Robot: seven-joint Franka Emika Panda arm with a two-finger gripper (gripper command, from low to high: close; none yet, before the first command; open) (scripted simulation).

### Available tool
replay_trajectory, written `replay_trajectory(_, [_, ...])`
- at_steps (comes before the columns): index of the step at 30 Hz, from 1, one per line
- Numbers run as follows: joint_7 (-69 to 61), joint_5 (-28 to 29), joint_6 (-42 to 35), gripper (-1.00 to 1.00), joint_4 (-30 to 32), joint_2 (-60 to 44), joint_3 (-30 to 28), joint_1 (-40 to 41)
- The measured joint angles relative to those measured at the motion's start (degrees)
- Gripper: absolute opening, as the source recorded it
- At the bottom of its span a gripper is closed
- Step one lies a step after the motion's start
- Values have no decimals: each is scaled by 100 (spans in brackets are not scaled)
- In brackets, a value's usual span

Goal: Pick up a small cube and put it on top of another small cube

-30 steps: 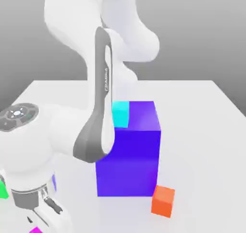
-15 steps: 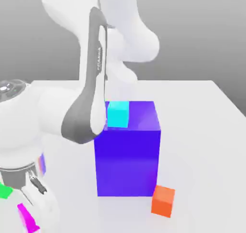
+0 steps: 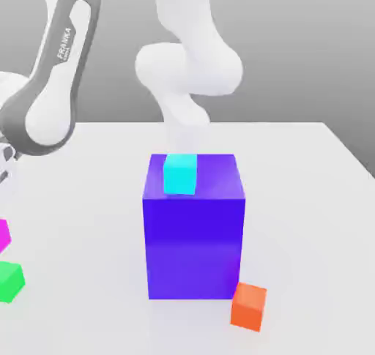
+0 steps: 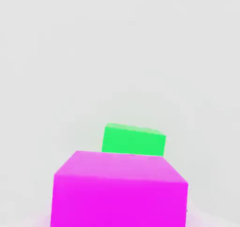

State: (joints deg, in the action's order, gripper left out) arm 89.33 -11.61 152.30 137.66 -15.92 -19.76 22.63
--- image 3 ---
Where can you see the small magenta cube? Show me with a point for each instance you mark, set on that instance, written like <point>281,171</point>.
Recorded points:
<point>3,236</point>

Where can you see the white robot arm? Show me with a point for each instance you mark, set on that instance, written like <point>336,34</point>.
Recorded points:
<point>190,68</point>

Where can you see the small orange cube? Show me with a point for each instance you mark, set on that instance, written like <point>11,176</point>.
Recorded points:
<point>248,308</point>

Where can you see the small cyan cube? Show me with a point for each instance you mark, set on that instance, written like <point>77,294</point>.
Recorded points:
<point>180,175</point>

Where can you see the large blue-violet box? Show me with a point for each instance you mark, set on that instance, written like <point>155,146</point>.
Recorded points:
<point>193,243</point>

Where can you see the small green cube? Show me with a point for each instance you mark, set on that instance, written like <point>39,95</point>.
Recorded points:
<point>10,281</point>

